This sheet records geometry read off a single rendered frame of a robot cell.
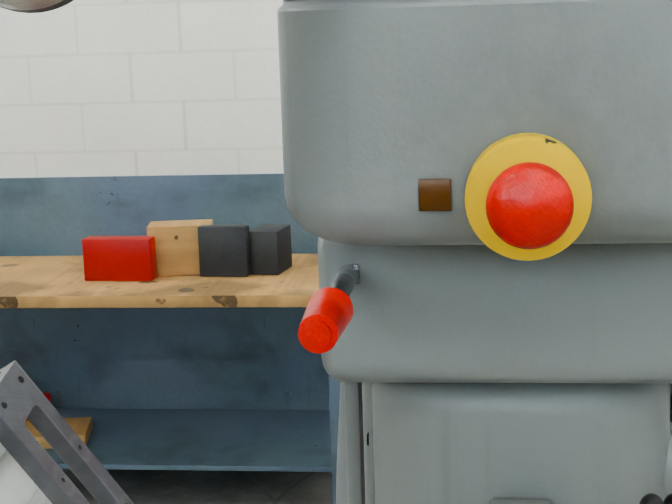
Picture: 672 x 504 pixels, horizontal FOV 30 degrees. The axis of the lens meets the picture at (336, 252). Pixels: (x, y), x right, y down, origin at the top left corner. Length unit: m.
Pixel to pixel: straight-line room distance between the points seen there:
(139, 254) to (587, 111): 4.14
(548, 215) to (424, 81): 0.10
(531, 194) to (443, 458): 0.27
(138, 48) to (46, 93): 0.44
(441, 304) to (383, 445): 0.13
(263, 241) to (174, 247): 0.34
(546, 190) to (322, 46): 0.14
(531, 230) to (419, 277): 0.16
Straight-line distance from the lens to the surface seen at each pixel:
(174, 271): 4.78
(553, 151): 0.60
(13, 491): 0.54
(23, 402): 0.53
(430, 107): 0.62
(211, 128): 5.18
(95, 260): 4.77
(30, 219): 5.44
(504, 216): 0.57
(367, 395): 0.99
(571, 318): 0.73
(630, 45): 0.62
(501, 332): 0.74
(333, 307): 0.61
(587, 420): 0.79
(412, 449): 0.80
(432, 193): 0.62
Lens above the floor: 1.85
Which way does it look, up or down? 11 degrees down
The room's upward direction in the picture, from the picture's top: 2 degrees counter-clockwise
